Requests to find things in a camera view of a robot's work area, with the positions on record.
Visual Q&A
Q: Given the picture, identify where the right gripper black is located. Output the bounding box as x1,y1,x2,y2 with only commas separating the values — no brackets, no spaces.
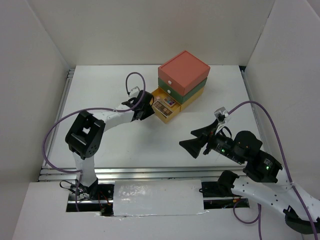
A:
177,118,244,163

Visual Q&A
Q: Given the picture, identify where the brown eyeshadow palette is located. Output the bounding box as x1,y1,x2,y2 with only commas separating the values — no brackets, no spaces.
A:
153,100,173,118

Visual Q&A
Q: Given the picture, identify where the yellow drawer box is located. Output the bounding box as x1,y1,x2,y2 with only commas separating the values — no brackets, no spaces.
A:
151,87,205,124

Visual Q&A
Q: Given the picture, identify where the colourful square eyeshadow palette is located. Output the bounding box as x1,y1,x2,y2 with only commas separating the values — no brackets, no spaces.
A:
163,97,176,108

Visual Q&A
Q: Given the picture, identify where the green drawer box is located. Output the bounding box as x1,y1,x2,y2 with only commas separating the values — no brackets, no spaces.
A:
158,78,208,104

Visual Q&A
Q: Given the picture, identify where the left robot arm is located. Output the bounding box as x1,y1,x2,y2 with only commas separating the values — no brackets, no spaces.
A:
65,87,155,200

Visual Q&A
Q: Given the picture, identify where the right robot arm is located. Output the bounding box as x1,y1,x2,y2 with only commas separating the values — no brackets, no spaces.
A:
179,120,320,235

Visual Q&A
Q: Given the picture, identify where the white front cover panel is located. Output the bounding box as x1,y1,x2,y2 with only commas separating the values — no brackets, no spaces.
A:
113,179,206,217

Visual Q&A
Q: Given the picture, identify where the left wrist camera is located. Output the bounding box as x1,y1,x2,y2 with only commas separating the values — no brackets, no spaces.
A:
128,86,140,98

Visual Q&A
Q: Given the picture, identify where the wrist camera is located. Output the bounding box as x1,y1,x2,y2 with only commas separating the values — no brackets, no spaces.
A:
214,107,230,125
128,86,140,98

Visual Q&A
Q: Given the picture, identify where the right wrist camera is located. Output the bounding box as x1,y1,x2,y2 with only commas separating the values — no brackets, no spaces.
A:
214,107,230,125

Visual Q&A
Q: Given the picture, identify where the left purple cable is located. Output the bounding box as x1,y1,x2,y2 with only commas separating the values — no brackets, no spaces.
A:
42,72,147,213

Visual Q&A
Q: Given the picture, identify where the aluminium table rail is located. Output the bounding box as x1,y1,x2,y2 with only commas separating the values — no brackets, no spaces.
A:
38,65,249,182

